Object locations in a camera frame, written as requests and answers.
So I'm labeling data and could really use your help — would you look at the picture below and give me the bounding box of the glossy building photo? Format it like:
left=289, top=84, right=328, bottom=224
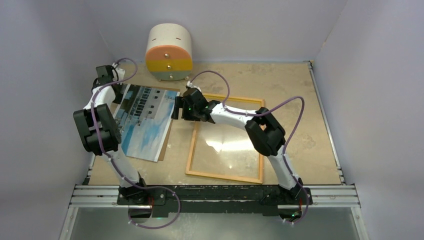
left=113, top=84, right=162, bottom=161

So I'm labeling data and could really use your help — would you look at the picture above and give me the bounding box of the brown backing board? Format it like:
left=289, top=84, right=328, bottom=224
left=143, top=88, right=180, bottom=162

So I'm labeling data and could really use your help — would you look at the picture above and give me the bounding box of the yellow picture frame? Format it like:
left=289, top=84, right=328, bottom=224
left=185, top=93, right=266, bottom=185

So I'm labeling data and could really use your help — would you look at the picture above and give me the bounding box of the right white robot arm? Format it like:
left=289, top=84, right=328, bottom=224
left=172, top=87, right=308, bottom=204

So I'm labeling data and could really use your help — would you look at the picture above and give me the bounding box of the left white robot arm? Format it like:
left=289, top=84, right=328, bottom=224
left=73, top=64, right=149, bottom=205

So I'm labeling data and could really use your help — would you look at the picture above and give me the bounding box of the round pastel drawer cabinet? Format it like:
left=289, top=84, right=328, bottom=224
left=144, top=23, right=193, bottom=81

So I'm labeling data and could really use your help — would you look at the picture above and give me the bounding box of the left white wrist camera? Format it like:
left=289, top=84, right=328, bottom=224
left=112, top=62, right=126, bottom=82

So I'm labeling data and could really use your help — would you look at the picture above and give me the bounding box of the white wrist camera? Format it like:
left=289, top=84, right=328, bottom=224
left=185, top=81, right=199, bottom=89
left=112, top=62, right=126, bottom=82

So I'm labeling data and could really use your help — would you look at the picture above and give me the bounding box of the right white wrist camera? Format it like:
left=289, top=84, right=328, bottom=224
left=185, top=81, right=199, bottom=89

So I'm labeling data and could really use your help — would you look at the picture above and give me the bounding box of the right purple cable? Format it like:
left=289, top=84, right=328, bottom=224
left=186, top=70, right=311, bottom=226

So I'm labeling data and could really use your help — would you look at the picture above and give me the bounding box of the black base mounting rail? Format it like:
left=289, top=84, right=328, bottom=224
left=116, top=184, right=313, bottom=219

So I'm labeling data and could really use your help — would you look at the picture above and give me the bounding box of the aluminium extrusion frame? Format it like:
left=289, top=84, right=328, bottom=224
left=61, top=62, right=369, bottom=240

